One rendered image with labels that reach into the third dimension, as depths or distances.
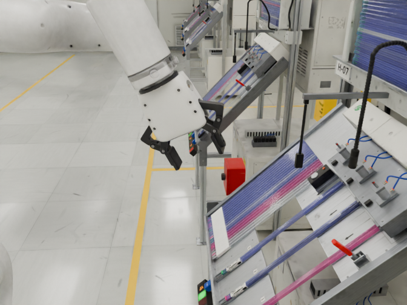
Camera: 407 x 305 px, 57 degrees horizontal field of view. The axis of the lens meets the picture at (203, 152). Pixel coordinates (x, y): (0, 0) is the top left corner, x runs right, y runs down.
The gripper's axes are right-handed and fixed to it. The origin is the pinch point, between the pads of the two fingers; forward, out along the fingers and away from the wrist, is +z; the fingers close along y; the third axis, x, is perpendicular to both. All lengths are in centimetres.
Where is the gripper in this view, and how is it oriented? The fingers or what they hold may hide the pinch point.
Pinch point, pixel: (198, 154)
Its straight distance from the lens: 69.8
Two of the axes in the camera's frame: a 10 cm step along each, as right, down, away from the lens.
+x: -1.6, 4.6, -8.7
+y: -8.8, 3.3, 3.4
